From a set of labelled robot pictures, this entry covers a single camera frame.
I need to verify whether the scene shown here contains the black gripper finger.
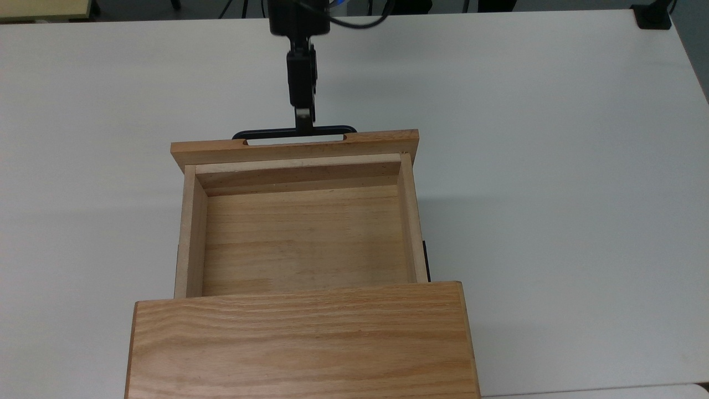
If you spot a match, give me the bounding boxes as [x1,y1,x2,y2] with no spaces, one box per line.
[286,37,312,134]
[309,45,318,124]

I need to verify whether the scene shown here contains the wooden drawer with black handle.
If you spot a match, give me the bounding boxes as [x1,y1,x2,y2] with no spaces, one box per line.
[170,125,432,300]

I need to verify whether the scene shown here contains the wooden drawer cabinet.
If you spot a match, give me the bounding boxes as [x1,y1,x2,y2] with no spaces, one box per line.
[124,281,481,399]

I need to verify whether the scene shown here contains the black tripod legs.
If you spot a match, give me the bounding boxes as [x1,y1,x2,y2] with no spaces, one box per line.
[218,0,251,19]

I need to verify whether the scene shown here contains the dark chair base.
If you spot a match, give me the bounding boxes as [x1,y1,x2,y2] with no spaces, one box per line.
[394,0,434,16]

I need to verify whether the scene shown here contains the yellow wooden table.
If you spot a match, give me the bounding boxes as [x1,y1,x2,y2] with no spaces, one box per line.
[0,0,94,23]

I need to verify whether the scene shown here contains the black table clamp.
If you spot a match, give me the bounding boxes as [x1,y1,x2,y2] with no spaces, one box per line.
[630,0,675,30]

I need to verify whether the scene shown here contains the white side table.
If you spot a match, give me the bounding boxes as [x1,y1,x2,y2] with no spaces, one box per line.
[481,383,709,399]

